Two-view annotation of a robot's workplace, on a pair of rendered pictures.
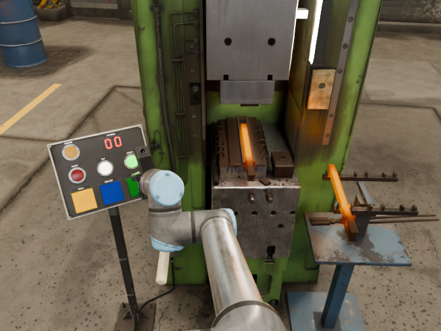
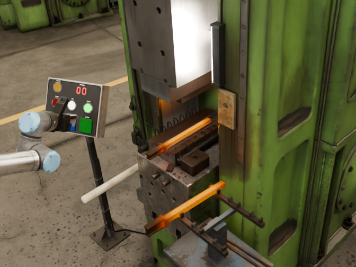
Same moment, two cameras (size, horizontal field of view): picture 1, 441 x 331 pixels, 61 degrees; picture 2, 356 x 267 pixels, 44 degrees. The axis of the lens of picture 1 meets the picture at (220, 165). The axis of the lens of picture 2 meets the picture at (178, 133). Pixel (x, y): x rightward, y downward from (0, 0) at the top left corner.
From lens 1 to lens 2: 1.57 m
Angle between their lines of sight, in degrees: 41
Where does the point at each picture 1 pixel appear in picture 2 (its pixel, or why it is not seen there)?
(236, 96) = (149, 88)
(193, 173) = not seen: hidden behind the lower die
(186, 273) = not seen: hidden behind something
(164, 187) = (24, 120)
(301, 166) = (224, 176)
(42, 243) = (115, 154)
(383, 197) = not seen: outside the picture
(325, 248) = (181, 248)
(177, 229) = (23, 148)
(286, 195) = (179, 188)
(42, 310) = (76, 194)
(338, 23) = (234, 53)
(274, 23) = (161, 39)
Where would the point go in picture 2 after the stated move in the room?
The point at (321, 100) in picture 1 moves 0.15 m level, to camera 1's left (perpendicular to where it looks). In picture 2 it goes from (227, 119) to (202, 107)
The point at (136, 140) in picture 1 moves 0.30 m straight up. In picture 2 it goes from (95, 95) to (85, 41)
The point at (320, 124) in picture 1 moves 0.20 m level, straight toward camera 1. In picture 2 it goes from (233, 142) to (193, 156)
